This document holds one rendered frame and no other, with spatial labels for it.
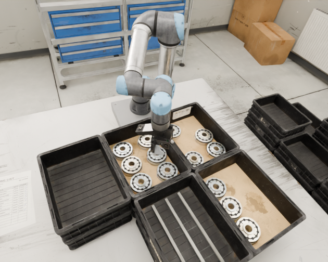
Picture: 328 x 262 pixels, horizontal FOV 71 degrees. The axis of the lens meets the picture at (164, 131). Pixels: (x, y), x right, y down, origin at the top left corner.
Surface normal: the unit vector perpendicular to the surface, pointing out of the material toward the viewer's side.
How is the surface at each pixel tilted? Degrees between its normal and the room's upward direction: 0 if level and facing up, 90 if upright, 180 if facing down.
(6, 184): 0
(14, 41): 90
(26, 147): 0
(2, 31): 90
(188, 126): 0
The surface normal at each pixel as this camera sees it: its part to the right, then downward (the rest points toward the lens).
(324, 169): 0.07, -0.67
